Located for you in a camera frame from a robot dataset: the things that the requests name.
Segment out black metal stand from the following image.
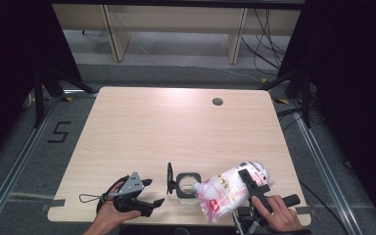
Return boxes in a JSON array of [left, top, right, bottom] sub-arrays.
[[259, 68, 313, 129], [32, 65, 96, 128]]

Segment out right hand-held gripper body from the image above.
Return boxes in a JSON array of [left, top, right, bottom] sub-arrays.
[[231, 183, 302, 235]]

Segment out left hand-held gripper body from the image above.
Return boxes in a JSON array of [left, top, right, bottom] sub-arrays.
[[112, 171, 155, 218]]

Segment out thin black cord loop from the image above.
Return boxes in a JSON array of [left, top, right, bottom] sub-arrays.
[[78, 193, 104, 204]]

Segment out black floor cables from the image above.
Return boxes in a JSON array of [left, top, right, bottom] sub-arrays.
[[275, 107, 322, 132]]

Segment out person's left hand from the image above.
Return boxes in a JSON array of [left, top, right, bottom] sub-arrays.
[[96, 182, 142, 229]]

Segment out clear jar with black lid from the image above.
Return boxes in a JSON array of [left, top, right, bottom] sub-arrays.
[[165, 162, 203, 206]]

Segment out beige wooden shelf unit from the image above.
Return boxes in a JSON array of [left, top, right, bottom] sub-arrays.
[[51, 3, 303, 65]]

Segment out black gripper hand strap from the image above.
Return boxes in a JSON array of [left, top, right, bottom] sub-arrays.
[[96, 175, 130, 213]]

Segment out metal floor rail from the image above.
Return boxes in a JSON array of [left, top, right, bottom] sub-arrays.
[[289, 99, 364, 235], [0, 96, 63, 235]]

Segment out person's right hand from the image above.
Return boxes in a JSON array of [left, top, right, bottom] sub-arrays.
[[250, 195, 303, 233]]

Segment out black curtain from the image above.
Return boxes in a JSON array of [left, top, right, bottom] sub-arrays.
[[277, 0, 376, 235], [0, 0, 83, 170]]

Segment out red and white sugar pouch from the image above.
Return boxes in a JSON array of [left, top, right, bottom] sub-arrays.
[[194, 161, 272, 224]]

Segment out thin white floor cable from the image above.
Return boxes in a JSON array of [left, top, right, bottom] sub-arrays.
[[133, 40, 264, 83]]

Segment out bundle of black cables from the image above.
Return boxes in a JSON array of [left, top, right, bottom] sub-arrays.
[[239, 9, 292, 71]]

